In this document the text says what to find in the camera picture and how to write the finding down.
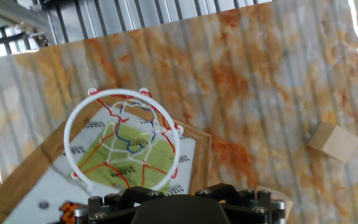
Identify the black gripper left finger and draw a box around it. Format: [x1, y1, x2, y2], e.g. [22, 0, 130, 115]
[73, 185, 165, 224]

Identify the wooden picture frame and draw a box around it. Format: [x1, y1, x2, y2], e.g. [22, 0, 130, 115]
[0, 93, 213, 224]

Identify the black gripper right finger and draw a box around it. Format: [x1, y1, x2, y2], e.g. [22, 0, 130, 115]
[194, 182, 286, 224]

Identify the light wooden cube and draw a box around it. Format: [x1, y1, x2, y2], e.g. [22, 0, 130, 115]
[307, 121, 358, 164]
[255, 185, 294, 220]

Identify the white mini basketball hoop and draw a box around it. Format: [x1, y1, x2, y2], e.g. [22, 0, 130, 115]
[3, 88, 185, 224]

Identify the aluminium profile post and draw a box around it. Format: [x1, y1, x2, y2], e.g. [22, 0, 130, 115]
[0, 0, 58, 47]

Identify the orange marble pattern mat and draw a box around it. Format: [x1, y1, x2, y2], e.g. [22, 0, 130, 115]
[0, 0, 358, 224]

